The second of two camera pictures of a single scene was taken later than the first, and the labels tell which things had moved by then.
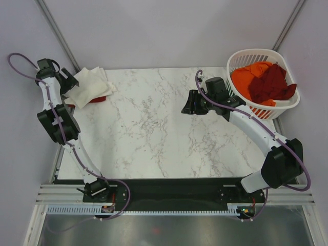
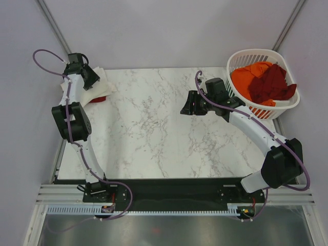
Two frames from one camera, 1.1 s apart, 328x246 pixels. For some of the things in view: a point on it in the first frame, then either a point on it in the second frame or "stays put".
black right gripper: [189, 108] stays put
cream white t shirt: [93, 84] stays put
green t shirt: [229, 89] stays put
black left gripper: [69, 83] → [94, 78]
